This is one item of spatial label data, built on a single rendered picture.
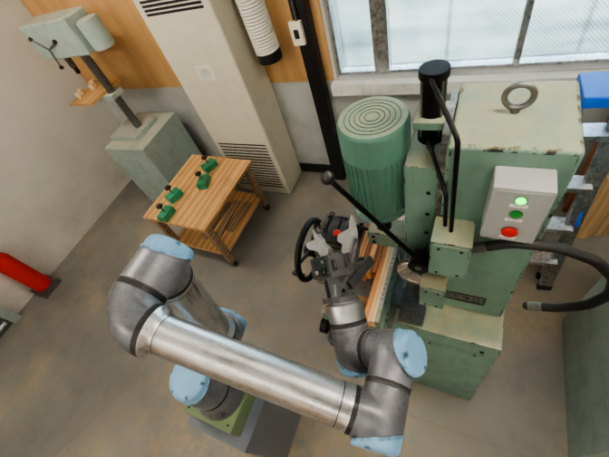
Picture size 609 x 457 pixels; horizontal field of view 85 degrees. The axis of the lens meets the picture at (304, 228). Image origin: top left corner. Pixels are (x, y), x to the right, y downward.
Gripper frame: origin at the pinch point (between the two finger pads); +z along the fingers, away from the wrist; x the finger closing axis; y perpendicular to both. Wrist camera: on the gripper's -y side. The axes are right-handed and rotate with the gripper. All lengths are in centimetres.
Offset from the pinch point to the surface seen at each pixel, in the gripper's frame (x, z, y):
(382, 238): 11.3, -5.4, -31.5
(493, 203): -34.0, -5.5, -10.4
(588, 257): -41, -20, -31
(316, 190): 145, 54, -125
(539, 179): -41.7, -3.2, -12.7
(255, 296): 152, -21, -55
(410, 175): -16.9, 6.4, -12.0
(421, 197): -14.9, 1.5, -17.9
